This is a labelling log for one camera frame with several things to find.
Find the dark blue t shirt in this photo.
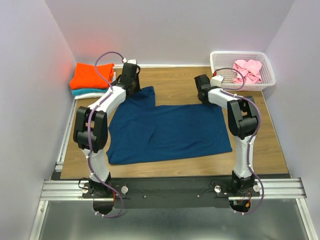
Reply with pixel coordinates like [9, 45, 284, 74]
[106, 86, 232, 165]

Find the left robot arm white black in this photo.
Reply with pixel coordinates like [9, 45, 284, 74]
[73, 59, 141, 198]

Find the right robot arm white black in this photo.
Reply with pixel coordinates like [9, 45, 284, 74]
[194, 74, 261, 196]

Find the white plastic basket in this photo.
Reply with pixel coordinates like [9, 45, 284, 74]
[209, 51, 276, 91]

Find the folded white t shirt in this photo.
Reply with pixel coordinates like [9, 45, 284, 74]
[73, 71, 117, 100]

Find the folded orange t shirt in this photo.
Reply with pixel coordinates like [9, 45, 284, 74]
[69, 63, 115, 90]

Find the pink t shirt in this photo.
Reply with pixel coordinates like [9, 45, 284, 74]
[232, 59, 263, 84]

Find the folded teal t shirt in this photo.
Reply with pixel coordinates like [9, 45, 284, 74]
[71, 88, 108, 97]

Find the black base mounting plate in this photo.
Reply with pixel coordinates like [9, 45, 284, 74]
[78, 176, 261, 216]

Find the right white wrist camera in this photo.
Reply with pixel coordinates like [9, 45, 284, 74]
[210, 74, 224, 88]

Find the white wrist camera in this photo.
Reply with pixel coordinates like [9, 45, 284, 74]
[210, 74, 224, 88]
[121, 58, 137, 67]

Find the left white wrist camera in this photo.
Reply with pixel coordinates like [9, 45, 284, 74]
[121, 58, 137, 67]

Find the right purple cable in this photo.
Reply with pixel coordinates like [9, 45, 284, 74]
[212, 67, 265, 216]

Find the purple cable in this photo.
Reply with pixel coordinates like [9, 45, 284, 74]
[212, 67, 265, 216]
[86, 51, 127, 218]

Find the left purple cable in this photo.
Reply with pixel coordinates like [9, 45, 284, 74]
[86, 51, 127, 218]

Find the aluminium rail frame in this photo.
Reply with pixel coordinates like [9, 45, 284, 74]
[30, 92, 320, 240]

